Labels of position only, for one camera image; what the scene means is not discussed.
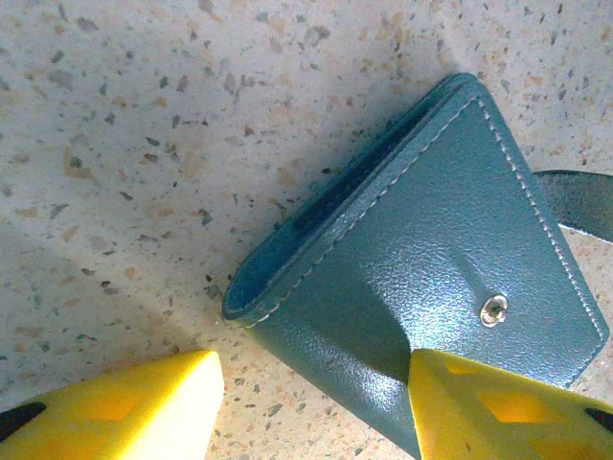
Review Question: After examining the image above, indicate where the teal leather card holder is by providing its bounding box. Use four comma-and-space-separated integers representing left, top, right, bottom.
220, 71, 613, 460

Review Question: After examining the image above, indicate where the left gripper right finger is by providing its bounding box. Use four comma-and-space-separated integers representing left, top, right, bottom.
406, 348, 613, 460

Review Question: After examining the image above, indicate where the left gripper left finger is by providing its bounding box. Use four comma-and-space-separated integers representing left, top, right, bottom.
0, 349, 225, 460

